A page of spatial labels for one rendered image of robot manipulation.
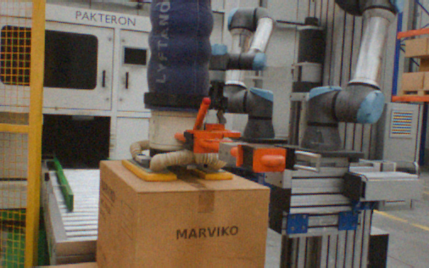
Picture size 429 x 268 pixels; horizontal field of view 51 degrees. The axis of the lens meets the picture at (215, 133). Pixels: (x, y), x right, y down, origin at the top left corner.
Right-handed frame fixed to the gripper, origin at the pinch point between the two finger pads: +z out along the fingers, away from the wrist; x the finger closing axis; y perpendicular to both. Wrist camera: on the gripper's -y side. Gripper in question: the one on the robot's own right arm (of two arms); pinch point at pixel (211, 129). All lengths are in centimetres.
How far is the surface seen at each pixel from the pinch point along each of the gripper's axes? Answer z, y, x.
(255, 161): 2, 94, -31
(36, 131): 9, -83, -66
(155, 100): -10, 36, -36
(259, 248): 32, 60, -8
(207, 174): 12, 46, -21
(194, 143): 1, 59, -30
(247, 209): 20, 60, -13
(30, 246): 72, -85, -67
